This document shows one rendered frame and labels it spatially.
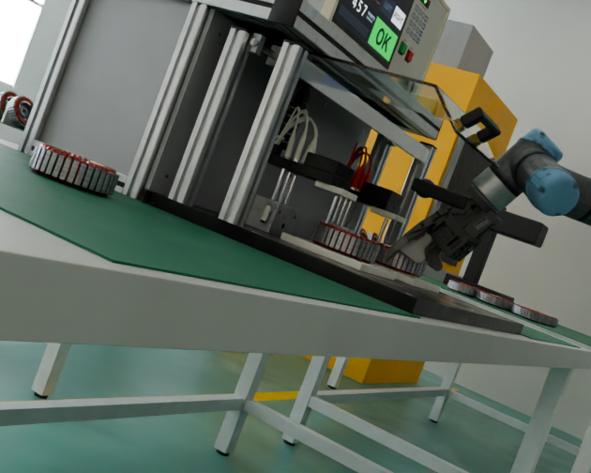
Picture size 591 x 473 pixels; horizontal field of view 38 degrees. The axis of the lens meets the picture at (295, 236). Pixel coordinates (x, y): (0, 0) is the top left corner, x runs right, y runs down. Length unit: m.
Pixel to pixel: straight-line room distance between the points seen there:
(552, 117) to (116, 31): 5.71
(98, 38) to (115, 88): 0.10
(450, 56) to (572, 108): 1.67
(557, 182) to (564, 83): 5.60
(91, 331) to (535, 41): 6.75
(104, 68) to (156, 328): 0.93
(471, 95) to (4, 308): 4.76
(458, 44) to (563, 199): 4.16
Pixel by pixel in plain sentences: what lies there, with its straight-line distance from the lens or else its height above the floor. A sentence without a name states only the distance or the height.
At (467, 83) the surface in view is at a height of 1.88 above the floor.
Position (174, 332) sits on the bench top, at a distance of 0.61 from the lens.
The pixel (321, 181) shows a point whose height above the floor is 0.88.
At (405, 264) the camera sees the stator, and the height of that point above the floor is 0.80.
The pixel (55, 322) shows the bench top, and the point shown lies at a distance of 0.51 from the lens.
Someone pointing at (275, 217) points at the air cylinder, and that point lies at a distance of 1.42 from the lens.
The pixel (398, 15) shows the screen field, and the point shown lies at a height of 1.22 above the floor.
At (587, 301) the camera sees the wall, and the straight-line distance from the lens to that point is 6.67.
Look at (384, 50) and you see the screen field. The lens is 1.61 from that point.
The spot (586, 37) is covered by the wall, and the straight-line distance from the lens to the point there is 7.12.
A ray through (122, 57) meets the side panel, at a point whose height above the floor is 0.96.
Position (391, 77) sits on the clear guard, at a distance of 1.31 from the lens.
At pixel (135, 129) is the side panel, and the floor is 0.85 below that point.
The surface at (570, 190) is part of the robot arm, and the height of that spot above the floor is 1.01.
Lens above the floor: 0.82
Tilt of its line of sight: 2 degrees down
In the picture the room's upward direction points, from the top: 21 degrees clockwise
